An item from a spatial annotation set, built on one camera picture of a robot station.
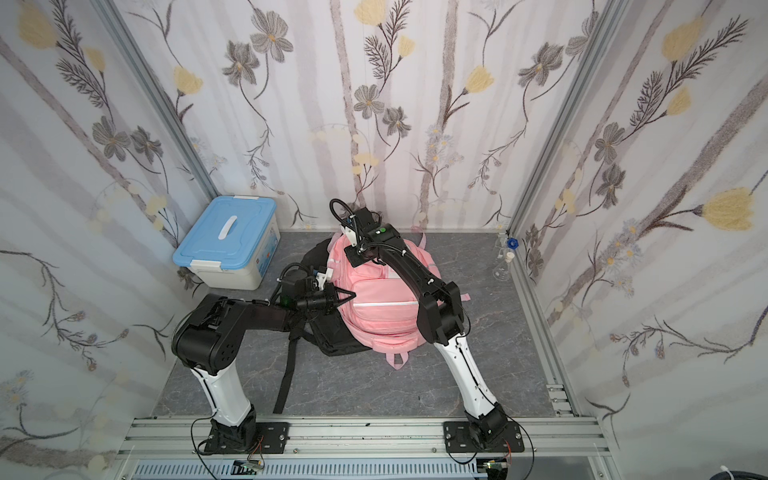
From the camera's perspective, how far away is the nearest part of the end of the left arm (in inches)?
32.8

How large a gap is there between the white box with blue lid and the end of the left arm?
0.25m

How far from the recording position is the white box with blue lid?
921mm
